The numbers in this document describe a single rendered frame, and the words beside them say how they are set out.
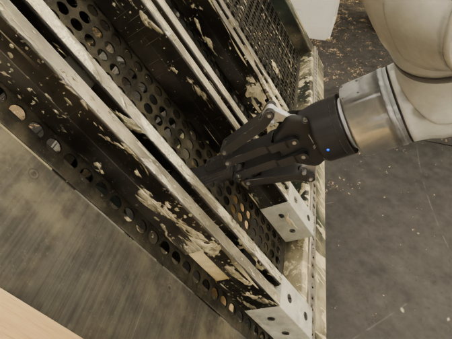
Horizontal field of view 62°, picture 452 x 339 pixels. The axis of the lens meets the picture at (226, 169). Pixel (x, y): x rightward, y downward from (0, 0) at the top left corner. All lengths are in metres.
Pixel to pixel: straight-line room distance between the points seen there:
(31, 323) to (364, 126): 0.38
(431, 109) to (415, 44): 0.11
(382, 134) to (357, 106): 0.04
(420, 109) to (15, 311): 0.42
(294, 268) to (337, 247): 1.20
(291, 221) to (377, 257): 1.27
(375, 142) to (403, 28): 0.16
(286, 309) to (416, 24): 0.51
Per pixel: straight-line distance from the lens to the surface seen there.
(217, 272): 0.62
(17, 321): 0.40
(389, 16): 0.31
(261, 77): 0.92
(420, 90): 0.40
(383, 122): 0.43
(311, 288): 0.86
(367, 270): 2.03
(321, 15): 3.91
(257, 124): 0.46
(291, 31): 1.62
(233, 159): 0.51
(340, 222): 2.16
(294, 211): 0.83
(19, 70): 0.46
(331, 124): 0.44
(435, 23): 0.29
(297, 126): 0.46
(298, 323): 0.73
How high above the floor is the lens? 1.62
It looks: 44 degrees down
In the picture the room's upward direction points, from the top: straight up
